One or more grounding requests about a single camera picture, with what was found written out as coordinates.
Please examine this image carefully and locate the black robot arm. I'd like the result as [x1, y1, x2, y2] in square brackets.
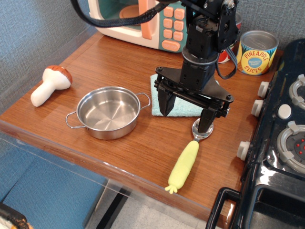
[155, 0, 240, 133]

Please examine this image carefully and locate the spoon with yellow handle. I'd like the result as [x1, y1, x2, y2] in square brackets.
[164, 118, 214, 194]

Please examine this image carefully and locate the light blue cloth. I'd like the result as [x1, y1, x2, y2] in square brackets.
[150, 73, 220, 118]

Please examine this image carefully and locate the toy microwave oven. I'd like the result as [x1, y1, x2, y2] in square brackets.
[87, 0, 191, 53]

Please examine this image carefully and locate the thin black wire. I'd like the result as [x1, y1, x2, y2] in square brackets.
[215, 46, 238, 80]

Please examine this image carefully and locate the stainless steel pot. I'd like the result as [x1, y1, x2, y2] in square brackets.
[65, 86, 151, 140]

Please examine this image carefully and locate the black toy stove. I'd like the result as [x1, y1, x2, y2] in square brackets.
[206, 39, 305, 229]

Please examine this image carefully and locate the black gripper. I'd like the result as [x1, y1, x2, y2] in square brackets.
[154, 52, 234, 133]

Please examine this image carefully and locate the pineapple slices can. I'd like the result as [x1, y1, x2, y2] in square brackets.
[236, 30, 279, 76]

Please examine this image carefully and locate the plush mushroom toy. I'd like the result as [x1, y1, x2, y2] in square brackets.
[30, 65, 72, 107]

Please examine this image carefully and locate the black braided cable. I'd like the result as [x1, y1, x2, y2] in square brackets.
[70, 0, 173, 28]

